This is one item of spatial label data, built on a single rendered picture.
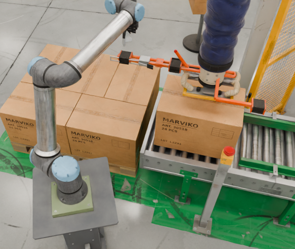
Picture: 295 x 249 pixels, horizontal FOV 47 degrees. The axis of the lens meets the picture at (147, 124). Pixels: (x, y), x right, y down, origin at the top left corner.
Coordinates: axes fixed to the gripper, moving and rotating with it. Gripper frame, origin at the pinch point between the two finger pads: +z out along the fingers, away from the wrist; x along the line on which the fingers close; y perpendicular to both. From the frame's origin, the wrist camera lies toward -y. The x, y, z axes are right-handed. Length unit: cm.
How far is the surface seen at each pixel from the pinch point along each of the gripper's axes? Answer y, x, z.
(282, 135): 129, 24, 87
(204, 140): 64, -19, 63
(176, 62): 34.0, 2.6, 12.8
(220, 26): 57, -10, -27
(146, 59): 13.9, 0.5, 13.0
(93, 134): -24, -18, 84
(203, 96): 57, -12, 25
